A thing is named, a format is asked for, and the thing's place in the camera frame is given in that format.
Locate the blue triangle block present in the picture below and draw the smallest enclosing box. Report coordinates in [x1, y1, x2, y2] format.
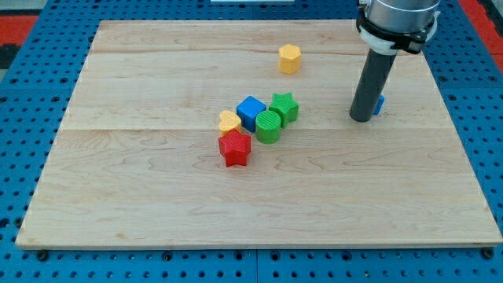
[373, 95, 385, 116]

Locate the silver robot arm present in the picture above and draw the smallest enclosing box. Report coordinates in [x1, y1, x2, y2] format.
[356, 0, 440, 56]

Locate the red star block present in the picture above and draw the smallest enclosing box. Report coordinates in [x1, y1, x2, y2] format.
[218, 130, 252, 167]

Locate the green cylinder block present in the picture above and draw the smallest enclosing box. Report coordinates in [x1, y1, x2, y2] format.
[255, 111, 281, 144]

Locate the yellow heart block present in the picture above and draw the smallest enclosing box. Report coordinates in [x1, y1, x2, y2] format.
[218, 110, 241, 137]

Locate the blue cube block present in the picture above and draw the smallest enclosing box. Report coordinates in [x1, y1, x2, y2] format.
[237, 96, 266, 133]

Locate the green star block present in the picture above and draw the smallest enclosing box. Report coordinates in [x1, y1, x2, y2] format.
[269, 93, 299, 128]

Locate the yellow hexagon block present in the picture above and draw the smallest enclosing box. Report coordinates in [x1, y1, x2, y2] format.
[278, 44, 302, 75]

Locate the light wooden board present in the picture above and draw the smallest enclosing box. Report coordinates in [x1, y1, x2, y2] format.
[17, 20, 502, 250]

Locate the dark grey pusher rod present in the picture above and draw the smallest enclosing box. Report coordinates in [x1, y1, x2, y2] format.
[349, 49, 396, 122]

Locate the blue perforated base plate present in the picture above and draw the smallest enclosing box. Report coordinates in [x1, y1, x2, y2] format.
[1, 1, 502, 282]

